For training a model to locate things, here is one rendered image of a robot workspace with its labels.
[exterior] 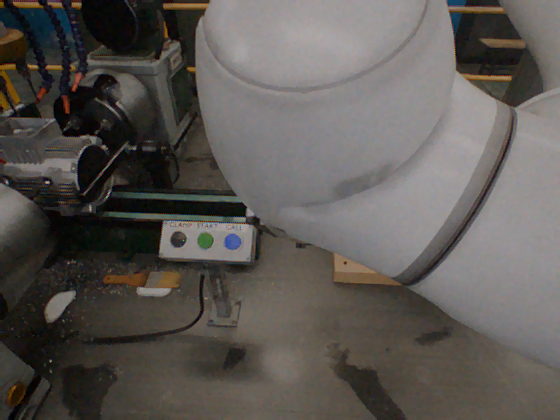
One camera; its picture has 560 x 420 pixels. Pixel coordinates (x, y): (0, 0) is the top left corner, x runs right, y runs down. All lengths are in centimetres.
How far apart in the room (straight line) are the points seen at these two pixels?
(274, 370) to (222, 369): 11
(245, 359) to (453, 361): 44
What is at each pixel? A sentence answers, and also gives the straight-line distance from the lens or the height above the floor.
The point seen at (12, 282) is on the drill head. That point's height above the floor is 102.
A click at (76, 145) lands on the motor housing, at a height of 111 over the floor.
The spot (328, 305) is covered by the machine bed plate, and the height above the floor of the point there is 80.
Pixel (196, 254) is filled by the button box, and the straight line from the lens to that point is 63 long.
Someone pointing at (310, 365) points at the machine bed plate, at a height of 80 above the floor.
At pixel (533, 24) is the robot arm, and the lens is 32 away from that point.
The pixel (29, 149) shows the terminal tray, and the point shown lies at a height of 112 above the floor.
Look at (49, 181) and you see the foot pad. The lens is 94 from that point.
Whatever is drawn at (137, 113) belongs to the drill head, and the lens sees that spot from 115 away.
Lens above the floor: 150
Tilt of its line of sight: 41 degrees down
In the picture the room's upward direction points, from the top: straight up
